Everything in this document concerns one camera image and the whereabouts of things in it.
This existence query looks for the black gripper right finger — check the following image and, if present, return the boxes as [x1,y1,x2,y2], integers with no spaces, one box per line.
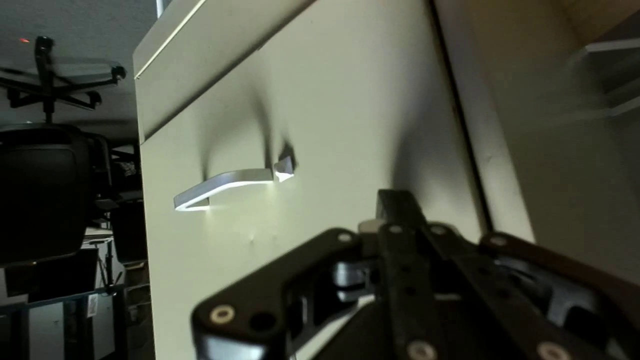
[398,187,640,360]

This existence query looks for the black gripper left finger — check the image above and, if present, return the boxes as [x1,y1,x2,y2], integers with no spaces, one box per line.
[191,187,411,360]

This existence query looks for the beige drawer with label frame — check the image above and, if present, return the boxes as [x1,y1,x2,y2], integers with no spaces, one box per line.
[138,0,497,360]

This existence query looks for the beige metal filing cabinet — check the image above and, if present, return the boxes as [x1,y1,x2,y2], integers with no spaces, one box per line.
[130,0,640,287]

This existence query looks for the black office chair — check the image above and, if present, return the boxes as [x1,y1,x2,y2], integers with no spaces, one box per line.
[0,35,147,267]

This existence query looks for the silver handle of handled drawer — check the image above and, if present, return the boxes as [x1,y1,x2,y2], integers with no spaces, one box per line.
[175,142,298,214]

